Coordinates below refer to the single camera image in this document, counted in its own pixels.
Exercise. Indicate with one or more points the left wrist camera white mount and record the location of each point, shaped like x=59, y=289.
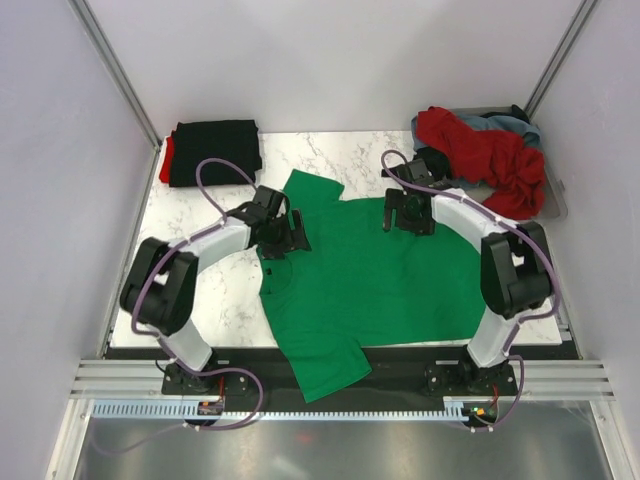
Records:
x=271, y=202

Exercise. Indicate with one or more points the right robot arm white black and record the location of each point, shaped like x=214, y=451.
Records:
x=517, y=280

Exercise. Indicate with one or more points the folded black t shirt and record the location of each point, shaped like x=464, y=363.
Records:
x=234, y=141

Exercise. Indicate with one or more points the folded red t shirt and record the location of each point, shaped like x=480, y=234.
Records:
x=167, y=155

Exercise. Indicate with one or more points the aluminium frame post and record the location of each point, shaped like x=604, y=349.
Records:
x=560, y=54
x=103, y=47

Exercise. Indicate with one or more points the clear plastic bin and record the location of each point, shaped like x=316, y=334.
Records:
x=554, y=207

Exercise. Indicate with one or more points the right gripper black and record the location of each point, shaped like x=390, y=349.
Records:
x=394, y=199

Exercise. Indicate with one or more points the blue grey t shirt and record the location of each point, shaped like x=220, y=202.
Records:
x=501, y=121

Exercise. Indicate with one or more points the green t shirt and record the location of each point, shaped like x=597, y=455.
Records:
x=359, y=286

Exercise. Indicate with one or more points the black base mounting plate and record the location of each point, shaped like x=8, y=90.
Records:
x=402, y=379

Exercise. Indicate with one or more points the right aluminium frame post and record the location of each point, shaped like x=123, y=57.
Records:
x=560, y=54

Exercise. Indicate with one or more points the grey slotted cable duct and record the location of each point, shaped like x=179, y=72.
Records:
x=192, y=410

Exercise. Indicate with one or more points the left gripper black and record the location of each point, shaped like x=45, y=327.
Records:
x=295, y=236

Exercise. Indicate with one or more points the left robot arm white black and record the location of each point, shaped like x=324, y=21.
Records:
x=160, y=289

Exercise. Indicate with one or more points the left aluminium frame post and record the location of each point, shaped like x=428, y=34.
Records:
x=103, y=47

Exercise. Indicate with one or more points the black crumpled t shirt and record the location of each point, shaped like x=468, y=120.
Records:
x=437, y=162

